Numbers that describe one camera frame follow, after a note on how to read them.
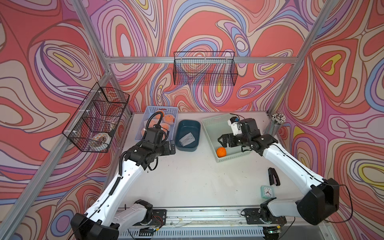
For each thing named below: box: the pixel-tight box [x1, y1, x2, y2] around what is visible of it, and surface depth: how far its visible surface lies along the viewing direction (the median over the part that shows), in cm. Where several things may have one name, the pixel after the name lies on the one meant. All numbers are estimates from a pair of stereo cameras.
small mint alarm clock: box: [260, 185, 275, 199], surface depth 82 cm
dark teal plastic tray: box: [175, 119, 201, 152], surface depth 106 cm
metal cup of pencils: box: [264, 112, 286, 137], surface depth 95 cm
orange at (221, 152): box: [216, 147, 227, 158], surface depth 95 cm
